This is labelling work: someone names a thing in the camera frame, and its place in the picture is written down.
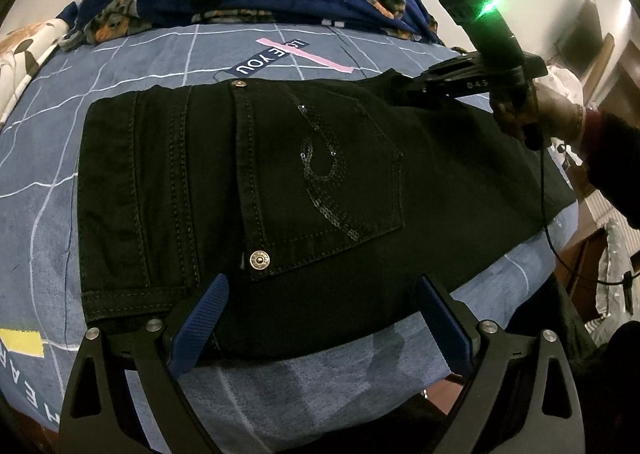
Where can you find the person's right hand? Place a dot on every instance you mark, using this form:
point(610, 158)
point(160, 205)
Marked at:
point(538, 116)

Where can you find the blue grid bedsheet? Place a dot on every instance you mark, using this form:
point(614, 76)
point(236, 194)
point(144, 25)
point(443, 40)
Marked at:
point(390, 391)

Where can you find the white striped cloth pile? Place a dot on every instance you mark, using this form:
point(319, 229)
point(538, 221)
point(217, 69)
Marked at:
point(615, 303)

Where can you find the wall mounted television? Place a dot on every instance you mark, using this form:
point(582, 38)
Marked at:
point(582, 41)

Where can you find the white floral pillow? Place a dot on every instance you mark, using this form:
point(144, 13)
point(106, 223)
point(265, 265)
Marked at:
point(23, 52)

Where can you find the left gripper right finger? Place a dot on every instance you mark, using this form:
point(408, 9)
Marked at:
point(519, 394)

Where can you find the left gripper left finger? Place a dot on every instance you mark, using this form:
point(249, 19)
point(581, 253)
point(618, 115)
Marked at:
point(99, 415)

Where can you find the black denim pants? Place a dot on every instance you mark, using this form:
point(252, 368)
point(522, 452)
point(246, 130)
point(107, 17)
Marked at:
point(324, 203)

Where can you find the dark right sleeve forearm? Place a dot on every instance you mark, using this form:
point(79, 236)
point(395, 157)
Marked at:
point(610, 149)

